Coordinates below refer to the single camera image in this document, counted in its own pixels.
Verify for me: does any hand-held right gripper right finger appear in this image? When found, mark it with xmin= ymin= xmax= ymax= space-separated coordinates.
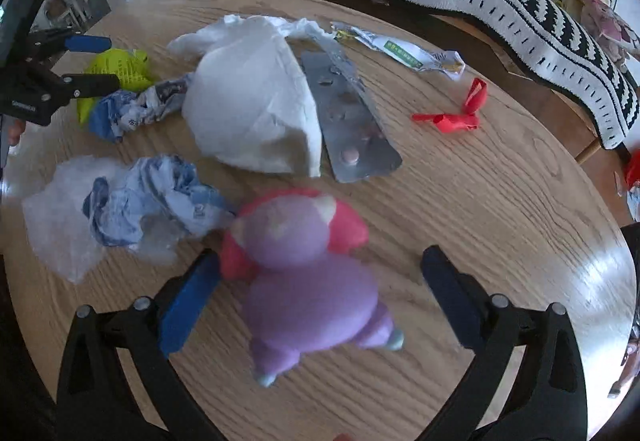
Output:
xmin=420 ymin=245 xmax=588 ymax=441

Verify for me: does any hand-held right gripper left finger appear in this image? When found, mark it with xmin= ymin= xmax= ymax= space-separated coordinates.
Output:
xmin=56 ymin=248 xmax=223 ymax=441

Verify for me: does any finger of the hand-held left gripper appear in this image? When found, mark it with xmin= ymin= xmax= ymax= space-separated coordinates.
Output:
xmin=30 ymin=32 xmax=113 ymax=52
xmin=47 ymin=72 xmax=121 ymax=99

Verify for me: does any yellow-green plastic ball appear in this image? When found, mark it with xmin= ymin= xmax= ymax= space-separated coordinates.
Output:
xmin=76 ymin=48 xmax=156 ymax=124

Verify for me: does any purple and pink plush toy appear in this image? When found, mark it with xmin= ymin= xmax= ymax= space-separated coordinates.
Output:
xmin=220 ymin=188 xmax=406 ymax=389

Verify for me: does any crumpled blue and white paper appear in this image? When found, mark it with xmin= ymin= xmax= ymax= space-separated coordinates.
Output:
xmin=82 ymin=156 xmax=236 ymax=249
xmin=89 ymin=73 xmax=193 ymax=142

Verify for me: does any clear plastic wrap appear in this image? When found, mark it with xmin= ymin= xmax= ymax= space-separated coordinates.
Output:
xmin=22 ymin=158 xmax=186 ymax=284

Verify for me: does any white tissue paper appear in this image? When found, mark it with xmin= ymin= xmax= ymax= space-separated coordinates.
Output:
xmin=167 ymin=15 xmax=333 ymax=179

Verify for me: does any red deflated balloon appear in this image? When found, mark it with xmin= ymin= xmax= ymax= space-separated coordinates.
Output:
xmin=411 ymin=77 xmax=488 ymax=134

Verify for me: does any silver pill blister pack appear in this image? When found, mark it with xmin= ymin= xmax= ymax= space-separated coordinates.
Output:
xmin=300 ymin=48 xmax=403 ymax=184

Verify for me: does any red plastic bag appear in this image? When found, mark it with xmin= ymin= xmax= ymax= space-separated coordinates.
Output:
xmin=622 ymin=156 xmax=640 ymax=196

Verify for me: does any white and green torn wrapper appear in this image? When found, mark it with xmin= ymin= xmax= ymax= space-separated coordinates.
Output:
xmin=330 ymin=21 xmax=466 ymax=82

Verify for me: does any floral cushion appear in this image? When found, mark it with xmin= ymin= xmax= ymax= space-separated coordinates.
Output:
xmin=570 ymin=0 xmax=640 ymax=66

